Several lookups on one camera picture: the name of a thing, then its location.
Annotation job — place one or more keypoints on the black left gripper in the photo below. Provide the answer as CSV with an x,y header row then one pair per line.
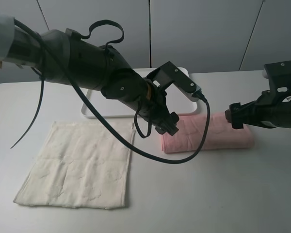
x,y
156,113

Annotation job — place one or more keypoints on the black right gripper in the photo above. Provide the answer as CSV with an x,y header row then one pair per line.
x,y
255,113

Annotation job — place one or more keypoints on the pink towel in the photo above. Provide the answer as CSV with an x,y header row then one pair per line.
x,y
220,135

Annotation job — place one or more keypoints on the cream white towel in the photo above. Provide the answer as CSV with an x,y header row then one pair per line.
x,y
79,165

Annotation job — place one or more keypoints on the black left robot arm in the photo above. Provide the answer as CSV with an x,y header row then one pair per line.
x,y
64,58

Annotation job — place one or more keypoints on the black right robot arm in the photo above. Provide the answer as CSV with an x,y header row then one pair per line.
x,y
282,113

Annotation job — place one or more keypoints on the white rectangular plastic tray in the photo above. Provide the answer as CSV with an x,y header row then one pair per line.
x,y
175,101

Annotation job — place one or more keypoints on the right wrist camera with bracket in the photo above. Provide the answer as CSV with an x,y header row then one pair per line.
x,y
279,76

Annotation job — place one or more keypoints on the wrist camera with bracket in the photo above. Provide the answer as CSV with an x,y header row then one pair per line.
x,y
169,74
279,76

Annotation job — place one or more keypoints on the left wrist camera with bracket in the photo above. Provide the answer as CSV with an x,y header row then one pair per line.
x,y
169,74

